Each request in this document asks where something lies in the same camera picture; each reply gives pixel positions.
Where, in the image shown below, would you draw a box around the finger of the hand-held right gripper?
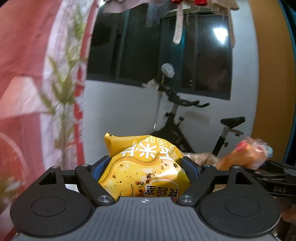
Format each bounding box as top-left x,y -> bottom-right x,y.
242,167 -> 289,180
264,159 -> 296,173

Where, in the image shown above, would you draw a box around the dark window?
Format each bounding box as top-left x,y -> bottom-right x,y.
87,5 -> 233,100

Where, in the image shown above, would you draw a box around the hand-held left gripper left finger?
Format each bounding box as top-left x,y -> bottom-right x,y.
38,155 -> 115,206

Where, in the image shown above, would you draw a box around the clear packet of brown bread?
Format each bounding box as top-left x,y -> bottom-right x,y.
216,137 -> 274,169

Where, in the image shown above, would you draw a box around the beige hanging sock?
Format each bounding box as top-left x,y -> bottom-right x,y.
172,6 -> 185,45

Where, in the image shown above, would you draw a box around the clear plastic bag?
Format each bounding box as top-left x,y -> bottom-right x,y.
161,63 -> 175,79

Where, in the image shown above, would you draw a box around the crumpled white cloth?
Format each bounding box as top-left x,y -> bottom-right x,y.
142,79 -> 160,90

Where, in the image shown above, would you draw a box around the black exercise bike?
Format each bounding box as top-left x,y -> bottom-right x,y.
150,85 -> 247,160

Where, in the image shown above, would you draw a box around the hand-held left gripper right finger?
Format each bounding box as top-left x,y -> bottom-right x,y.
176,156 -> 257,206

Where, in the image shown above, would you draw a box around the orange wooden door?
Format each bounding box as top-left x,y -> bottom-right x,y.
248,0 -> 294,160

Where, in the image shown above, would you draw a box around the yellow snack packet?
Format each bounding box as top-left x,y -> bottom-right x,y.
98,133 -> 191,197

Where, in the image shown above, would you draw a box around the grey hanging cloth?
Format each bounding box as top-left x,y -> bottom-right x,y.
103,0 -> 148,13

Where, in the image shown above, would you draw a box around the cardboard box with plastic liner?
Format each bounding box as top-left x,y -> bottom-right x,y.
184,152 -> 223,168

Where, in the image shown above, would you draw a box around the blue hanging garment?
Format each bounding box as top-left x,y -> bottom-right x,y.
145,3 -> 163,28

